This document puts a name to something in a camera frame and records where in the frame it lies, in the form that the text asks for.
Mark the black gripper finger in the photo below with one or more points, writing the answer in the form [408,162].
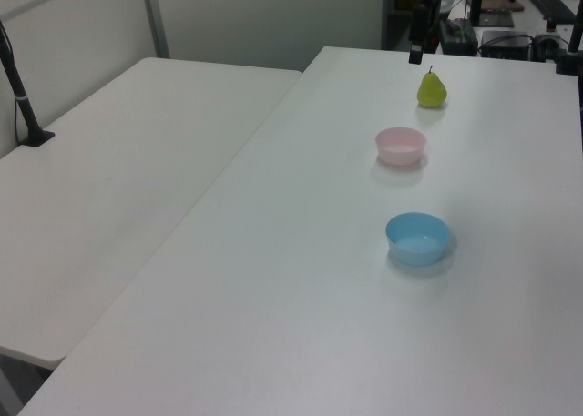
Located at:
[434,20]
[417,33]

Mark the green pear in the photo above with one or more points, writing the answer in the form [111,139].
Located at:
[431,91]

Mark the pink plastic bowl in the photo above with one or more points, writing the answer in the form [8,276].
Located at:
[400,146]

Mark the blue plastic bowl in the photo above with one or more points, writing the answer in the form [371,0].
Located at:
[417,238]

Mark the black case with green stripe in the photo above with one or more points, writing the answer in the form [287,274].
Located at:
[459,36]

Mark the black flat mat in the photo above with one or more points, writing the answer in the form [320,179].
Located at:
[496,20]

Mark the brown wooden board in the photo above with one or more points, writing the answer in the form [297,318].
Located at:
[503,4]

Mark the black box device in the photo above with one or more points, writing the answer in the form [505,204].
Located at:
[504,43]

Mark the black computer keyboard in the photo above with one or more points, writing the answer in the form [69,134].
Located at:
[549,4]

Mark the black pole with table clamp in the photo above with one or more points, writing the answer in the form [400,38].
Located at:
[571,54]

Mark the white side table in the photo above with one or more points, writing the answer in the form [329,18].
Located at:
[114,184]

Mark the grey metal partition post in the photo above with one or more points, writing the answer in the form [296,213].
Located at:
[155,17]

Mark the black camera pole with base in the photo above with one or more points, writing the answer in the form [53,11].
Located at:
[20,97]

